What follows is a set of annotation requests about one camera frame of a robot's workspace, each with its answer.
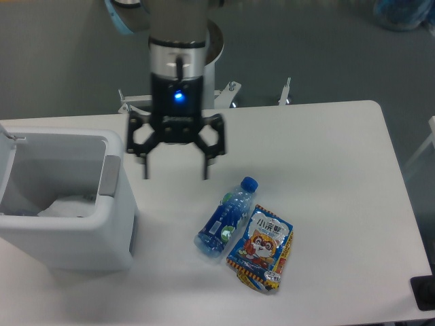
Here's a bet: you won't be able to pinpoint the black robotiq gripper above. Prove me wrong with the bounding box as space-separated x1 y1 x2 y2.
125 71 228 181

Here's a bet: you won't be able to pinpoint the white push-lid trash can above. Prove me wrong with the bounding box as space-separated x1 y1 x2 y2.
1 126 138 271

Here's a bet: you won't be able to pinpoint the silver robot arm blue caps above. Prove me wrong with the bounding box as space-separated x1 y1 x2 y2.
105 1 226 179

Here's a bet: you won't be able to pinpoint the blue plastic drink bottle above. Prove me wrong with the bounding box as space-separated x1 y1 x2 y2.
194 177 258 258

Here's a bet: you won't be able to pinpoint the blue cartoon snack bag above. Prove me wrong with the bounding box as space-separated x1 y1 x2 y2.
226 204 294 292

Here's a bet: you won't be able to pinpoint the blue plastic bag on floor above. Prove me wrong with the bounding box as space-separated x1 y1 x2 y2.
372 0 434 31

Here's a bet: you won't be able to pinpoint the white furniture edge right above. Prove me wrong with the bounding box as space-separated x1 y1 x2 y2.
403 116 434 181

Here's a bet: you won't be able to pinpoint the black device at table edge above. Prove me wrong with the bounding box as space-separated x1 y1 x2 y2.
410 275 434 311

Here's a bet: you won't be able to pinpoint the white metal base frame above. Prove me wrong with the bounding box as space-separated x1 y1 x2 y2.
118 77 292 114

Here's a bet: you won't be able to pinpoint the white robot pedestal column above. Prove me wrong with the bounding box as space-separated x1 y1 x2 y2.
203 19 224 109

